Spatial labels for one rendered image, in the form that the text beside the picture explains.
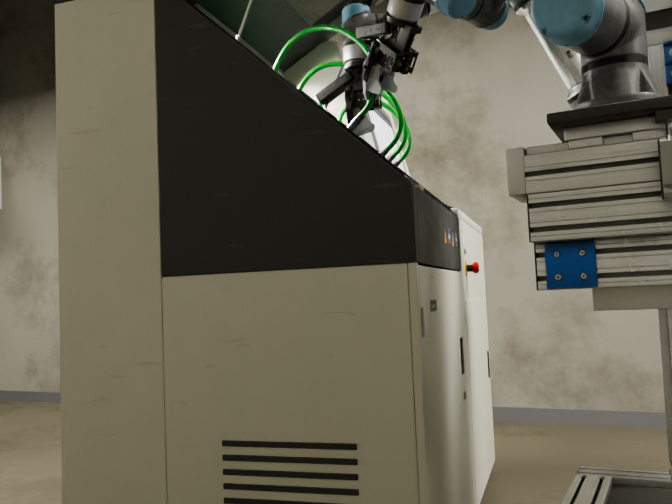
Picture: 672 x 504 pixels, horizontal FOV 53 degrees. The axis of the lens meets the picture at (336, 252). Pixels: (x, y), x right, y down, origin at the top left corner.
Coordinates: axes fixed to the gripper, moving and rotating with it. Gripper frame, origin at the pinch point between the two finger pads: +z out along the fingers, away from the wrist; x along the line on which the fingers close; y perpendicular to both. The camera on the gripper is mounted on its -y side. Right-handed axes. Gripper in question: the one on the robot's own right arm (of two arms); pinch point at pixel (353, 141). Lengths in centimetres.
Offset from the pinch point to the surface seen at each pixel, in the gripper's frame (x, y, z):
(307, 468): -35, -3, 75
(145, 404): -35, -41, 62
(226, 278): -35, -20, 35
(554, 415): 219, 43, 109
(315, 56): 35, -21, -37
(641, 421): 213, 85, 110
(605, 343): 217, 71, 71
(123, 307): -35, -46, 41
